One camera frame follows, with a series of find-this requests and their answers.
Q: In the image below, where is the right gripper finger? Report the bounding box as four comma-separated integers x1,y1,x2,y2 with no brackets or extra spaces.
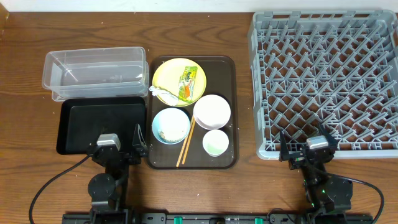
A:
318,123,338,146
280,130,289,155

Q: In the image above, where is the light blue bowl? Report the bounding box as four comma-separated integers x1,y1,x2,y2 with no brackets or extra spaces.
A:
152,108,190,144

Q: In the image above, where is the white tissue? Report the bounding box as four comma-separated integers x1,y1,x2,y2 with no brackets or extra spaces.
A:
149,86,179,106

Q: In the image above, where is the small white green cup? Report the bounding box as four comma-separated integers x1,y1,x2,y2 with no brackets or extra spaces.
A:
202,129,229,157

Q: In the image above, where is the green snack wrapper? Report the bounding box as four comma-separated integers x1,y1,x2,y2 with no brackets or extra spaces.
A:
178,66,198,103

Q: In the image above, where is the pink white shallow bowl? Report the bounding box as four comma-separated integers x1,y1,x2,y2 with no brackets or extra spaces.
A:
193,95,231,130

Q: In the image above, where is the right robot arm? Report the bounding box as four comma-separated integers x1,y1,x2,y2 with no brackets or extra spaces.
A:
279,125,353,214

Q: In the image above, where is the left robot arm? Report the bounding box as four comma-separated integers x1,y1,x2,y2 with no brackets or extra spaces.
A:
87,124,149,214

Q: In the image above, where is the grey dishwasher rack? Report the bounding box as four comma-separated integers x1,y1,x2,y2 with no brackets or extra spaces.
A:
248,10,397,160

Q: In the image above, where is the right wooden chopstick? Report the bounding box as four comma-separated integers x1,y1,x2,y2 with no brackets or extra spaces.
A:
181,117,196,164

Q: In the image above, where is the wooden chopstick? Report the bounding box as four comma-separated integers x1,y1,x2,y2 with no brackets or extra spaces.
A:
181,117,196,164
176,117,195,167

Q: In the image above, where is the black plastic tray bin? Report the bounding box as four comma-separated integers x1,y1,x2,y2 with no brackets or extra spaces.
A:
56,96,146,155

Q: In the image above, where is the left wooden chopstick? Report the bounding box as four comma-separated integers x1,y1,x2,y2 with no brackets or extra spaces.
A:
176,117,195,167

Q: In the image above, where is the dark brown serving tray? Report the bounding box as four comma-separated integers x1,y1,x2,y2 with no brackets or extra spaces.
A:
146,55,239,170

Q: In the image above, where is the yellow round plate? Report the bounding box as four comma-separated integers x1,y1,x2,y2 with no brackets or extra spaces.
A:
151,58,206,107

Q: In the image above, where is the clear plastic bin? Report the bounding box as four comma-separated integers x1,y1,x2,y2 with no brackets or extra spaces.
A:
42,47,149,101

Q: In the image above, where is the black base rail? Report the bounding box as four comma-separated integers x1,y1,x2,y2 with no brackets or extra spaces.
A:
61,212,374,224

